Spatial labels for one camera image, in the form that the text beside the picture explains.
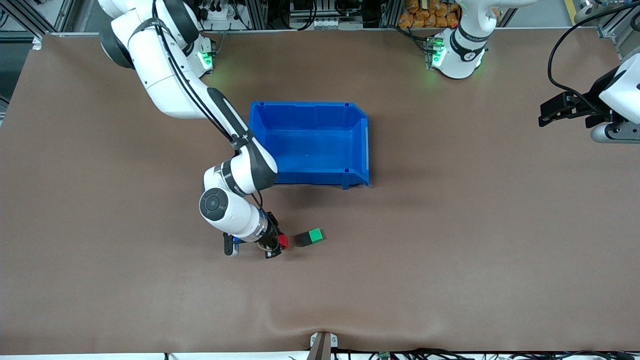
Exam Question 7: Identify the blue plastic storage bin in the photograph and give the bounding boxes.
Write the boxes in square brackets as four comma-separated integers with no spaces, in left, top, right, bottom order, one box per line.
[247,101,371,190]

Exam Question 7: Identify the orange snack bag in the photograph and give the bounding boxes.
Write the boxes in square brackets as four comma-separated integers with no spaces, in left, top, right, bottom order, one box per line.
[398,0,460,29]

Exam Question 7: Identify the large table mat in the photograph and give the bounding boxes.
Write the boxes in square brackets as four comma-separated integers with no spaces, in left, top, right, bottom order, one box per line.
[0,27,640,355]

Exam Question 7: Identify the white terminal block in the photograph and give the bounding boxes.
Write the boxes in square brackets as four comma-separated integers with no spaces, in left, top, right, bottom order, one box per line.
[311,17,363,29]

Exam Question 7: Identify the white power strip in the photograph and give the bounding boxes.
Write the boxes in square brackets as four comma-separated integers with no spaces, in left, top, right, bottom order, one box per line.
[200,4,236,23]

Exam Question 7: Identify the aluminium frame rail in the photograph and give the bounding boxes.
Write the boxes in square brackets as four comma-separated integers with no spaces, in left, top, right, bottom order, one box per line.
[575,0,640,58]
[0,0,76,38]

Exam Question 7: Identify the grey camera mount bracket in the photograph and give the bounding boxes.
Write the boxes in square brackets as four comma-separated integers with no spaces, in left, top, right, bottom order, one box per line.
[307,331,339,360]

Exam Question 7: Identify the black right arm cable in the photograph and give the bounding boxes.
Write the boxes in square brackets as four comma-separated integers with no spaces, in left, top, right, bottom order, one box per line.
[150,5,266,211]

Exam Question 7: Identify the grey metal frame post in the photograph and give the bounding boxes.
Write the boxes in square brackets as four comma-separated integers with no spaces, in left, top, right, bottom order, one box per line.
[242,0,268,31]
[378,0,403,28]

